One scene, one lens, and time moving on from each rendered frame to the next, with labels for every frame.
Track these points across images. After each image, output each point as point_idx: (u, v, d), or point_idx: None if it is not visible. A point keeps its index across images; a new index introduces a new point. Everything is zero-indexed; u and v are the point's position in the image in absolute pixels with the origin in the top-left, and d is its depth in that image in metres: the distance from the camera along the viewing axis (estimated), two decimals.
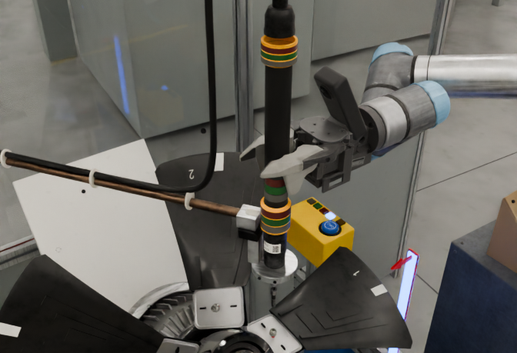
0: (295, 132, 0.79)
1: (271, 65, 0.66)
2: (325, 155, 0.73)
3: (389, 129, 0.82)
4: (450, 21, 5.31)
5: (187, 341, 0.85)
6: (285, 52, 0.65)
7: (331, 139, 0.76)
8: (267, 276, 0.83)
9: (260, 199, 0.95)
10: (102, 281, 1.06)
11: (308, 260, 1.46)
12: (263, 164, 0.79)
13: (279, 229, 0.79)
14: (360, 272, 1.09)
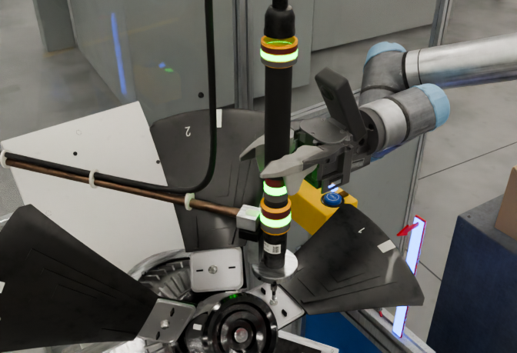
0: (295, 133, 0.79)
1: (271, 66, 0.66)
2: (325, 156, 0.73)
3: (389, 131, 0.82)
4: (451, 12, 5.26)
5: (182, 302, 0.81)
6: (285, 53, 0.65)
7: (331, 140, 0.76)
8: (267, 276, 0.83)
9: None
10: (95, 247, 1.01)
11: (309, 234, 1.41)
12: (263, 164, 0.79)
13: (279, 229, 0.79)
14: (365, 229, 1.03)
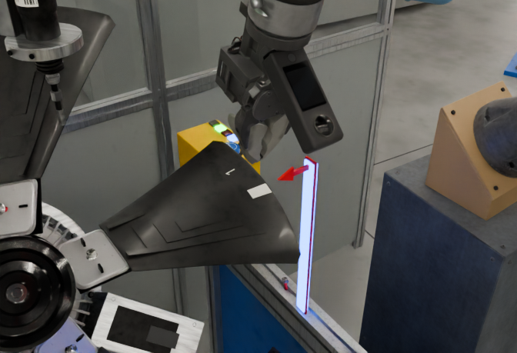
0: (257, 120, 0.67)
1: None
2: None
3: None
4: None
5: None
6: None
7: None
8: (20, 48, 0.51)
9: (72, 64, 0.68)
10: None
11: None
12: None
13: None
14: (236, 171, 0.81)
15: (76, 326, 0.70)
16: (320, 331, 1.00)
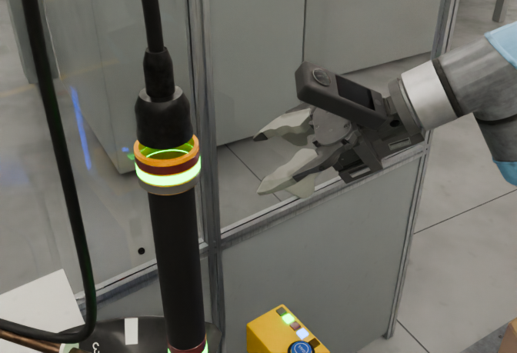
0: (311, 116, 0.72)
1: (152, 192, 0.37)
2: (315, 166, 0.66)
3: (418, 116, 0.64)
4: None
5: None
6: (172, 172, 0.36)
7: (326, 140, 0.67)
8: None
9: None
10: None
11: None
12: (291, 139, 0.78)
13: None
14: None
15: None
16: None
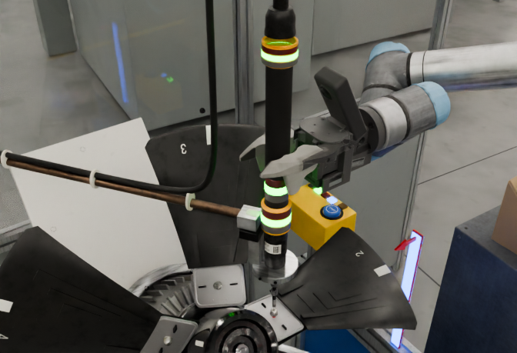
0: (295, 132, 0.79)
1: (272, 67, 0.66)
2: (325, 155, 0.73)
3: (389, 130, 0.82)
4: (451, 16, 5.28)
5: (245, 288, 0.88)
6: (285, 54, 0.65)
7: (331, 139, 0.76)
8: (268, 277, 0.83)
9: (379, 314, 0.97)
10: (98, 261, 1.03)
11: (309, 245, 1.44)
12: (263, 164, 0.79)
13: (280, 229, 0.79)
14: None
15: None
16: None
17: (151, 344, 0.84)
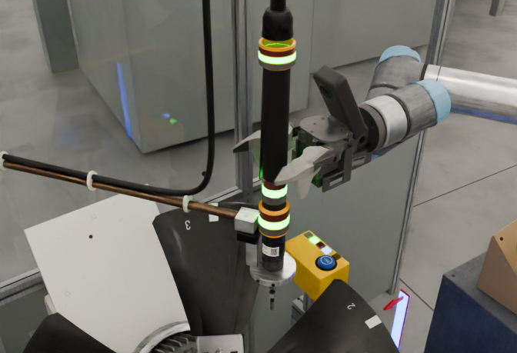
0: (294, 130, 0.79)
1: (269, 68, 0.65)
2: (333, 155, 0.73)
3: (389, 128, 0.81)
4: (448, 33, 5.37)
5: None
6: (282, 55, 0.64)
7: (331, 138, 0.76)
8: (265, 279, 0.83)
9: None
10: (108, 322, 1.11)
11: (305, 291, 1.52)
12: (259, 158, 0.80)
13: (278, 231, 0.79)
14: None
15: None
16: None
17: None
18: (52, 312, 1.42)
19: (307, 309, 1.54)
